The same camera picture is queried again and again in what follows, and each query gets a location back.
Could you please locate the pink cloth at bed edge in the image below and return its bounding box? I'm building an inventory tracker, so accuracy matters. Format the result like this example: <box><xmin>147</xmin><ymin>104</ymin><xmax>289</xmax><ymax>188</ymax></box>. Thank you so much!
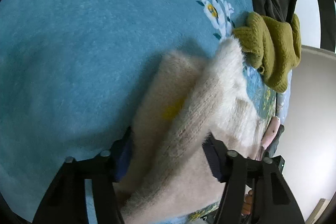
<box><xmin>261</xmin><ymin>116</ymin><xmax>281</xmax><ymax>150</ymax></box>

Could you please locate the beige knit sweater with emblem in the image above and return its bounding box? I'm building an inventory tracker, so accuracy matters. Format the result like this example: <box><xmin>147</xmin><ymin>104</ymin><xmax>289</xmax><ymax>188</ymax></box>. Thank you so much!
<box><xmin>117</xmin><ymin>37</ymin><xmax>264</xmax><ymax>223</ymax></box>

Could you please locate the teal floral bed blanket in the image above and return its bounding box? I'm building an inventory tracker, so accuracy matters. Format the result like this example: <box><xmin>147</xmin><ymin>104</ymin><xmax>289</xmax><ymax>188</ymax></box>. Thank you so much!
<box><xmin>0</xmin><ymin>0</ymin><xmax>279</xmax><ymax>224</ymax></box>

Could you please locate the olive green knit garment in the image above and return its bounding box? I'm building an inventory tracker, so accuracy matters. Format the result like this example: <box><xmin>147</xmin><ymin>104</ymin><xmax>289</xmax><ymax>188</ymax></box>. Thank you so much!
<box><xmin>233</xmin><ymin>12</ymin><xmax>301</xmax><ymax>93</ymax></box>

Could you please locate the person's right hand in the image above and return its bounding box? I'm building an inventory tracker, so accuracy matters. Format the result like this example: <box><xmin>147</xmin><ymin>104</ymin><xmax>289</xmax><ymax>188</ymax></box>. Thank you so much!
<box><xmin>241</xmin><ymin>190</ymin><xmax>253</xmax><ymax>215</ymax></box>

